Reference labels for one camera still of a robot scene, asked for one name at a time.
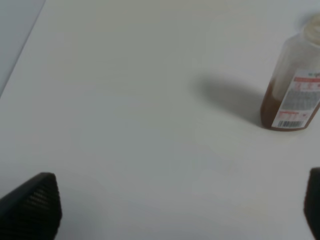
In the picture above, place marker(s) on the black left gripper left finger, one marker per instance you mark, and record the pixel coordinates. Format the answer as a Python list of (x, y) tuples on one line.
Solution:
[(32, 211)]

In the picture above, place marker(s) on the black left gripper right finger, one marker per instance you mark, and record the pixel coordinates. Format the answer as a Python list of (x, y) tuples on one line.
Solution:
[(312, 202)]

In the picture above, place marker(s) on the clear plastic drink bottle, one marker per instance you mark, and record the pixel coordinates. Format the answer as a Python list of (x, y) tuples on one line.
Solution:
[(292, 98)]

